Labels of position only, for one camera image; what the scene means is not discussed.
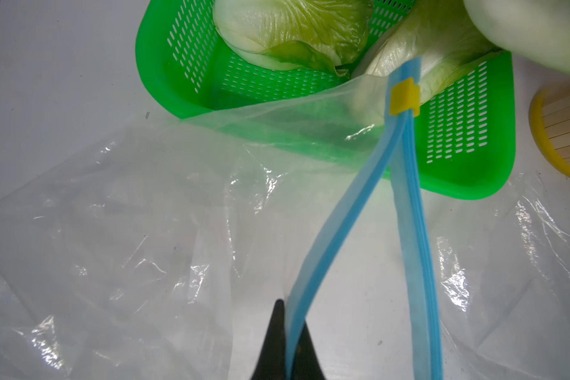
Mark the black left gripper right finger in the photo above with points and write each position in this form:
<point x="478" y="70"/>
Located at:
<point x="306" y="365"/>

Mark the clear zipper bag blue zip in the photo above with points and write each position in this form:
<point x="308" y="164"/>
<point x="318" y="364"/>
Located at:
<point x="157" y="253"/>

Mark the yellow zipper slider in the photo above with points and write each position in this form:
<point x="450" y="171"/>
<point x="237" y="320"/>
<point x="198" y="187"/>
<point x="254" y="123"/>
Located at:
<point x="405" y="96"/>

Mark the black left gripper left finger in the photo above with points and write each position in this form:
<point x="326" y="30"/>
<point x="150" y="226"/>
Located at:
<point x="271" y="361"/>

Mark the green plastic basket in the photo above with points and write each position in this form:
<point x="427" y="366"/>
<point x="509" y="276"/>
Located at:
<point x="465" y="135"/>

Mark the chinese cabbage light green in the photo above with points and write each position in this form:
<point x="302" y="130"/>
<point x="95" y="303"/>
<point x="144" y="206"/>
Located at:
<point x="441" y="33"/>

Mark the chinese cabbage front dark leaves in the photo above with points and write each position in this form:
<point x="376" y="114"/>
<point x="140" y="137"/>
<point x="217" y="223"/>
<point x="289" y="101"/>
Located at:
<point x="536" y="30"/>

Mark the bamboo steamer yellow bands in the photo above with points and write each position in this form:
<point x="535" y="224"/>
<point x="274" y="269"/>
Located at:
<point x="549" y="120"/>

